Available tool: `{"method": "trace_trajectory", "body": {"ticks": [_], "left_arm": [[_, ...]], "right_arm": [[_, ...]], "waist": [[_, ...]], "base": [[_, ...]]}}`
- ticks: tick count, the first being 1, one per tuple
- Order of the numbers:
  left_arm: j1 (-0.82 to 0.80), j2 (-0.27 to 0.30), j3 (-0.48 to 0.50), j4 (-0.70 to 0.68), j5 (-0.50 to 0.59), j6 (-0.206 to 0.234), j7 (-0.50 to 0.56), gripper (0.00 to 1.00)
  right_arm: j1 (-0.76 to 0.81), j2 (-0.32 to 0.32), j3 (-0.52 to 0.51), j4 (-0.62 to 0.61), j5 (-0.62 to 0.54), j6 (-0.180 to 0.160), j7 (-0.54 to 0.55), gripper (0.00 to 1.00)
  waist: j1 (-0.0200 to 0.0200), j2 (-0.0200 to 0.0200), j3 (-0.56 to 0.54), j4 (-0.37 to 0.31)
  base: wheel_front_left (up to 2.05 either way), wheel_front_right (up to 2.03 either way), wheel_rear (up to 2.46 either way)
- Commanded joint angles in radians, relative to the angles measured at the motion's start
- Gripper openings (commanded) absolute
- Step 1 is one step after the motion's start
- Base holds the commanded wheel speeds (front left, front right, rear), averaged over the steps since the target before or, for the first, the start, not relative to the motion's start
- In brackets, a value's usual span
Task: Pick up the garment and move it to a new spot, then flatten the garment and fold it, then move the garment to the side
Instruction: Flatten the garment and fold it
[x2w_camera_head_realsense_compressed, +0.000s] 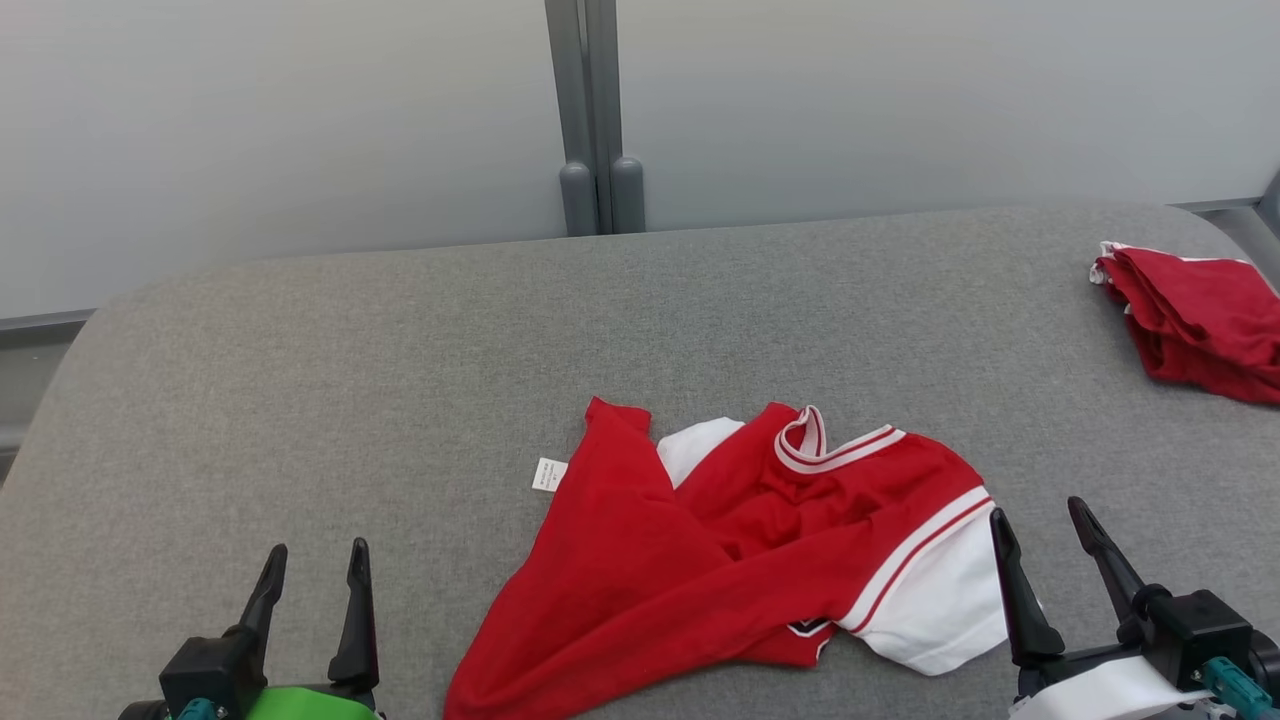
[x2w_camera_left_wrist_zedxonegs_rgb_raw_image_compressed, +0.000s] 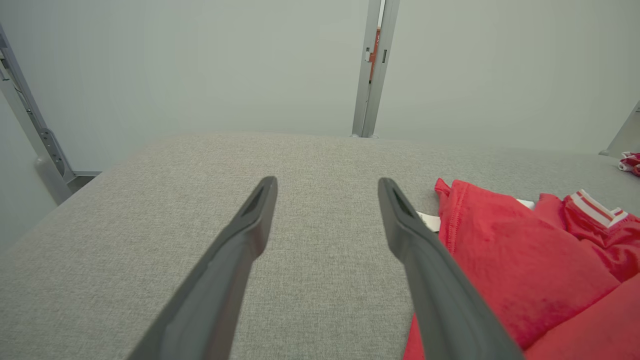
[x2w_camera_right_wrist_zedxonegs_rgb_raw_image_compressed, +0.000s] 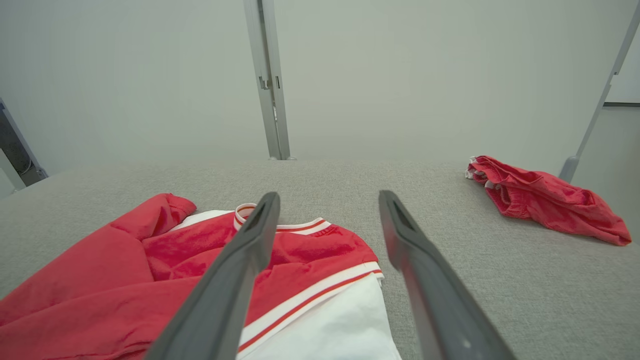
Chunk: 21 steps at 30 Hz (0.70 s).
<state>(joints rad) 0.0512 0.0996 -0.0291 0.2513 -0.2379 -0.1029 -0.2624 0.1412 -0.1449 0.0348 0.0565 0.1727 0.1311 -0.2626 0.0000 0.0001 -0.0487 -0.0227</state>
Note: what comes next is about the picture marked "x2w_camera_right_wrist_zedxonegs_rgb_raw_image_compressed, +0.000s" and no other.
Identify red white jersey top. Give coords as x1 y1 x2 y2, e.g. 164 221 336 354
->
0 193 402 360

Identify grey partition post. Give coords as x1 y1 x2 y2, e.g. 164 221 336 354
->
243 0 297 161

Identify red white shorts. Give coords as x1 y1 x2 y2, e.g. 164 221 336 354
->
464 155 633 247

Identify dark grey panel frame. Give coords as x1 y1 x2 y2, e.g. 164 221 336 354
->
0 97 50 192

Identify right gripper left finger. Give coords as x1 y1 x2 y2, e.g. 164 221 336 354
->
144 191 282 360

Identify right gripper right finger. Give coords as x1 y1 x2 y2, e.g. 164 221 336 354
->
378 190 519 360

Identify grey slanted frame pole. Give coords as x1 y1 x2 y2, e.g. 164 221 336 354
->
558 0 640 184

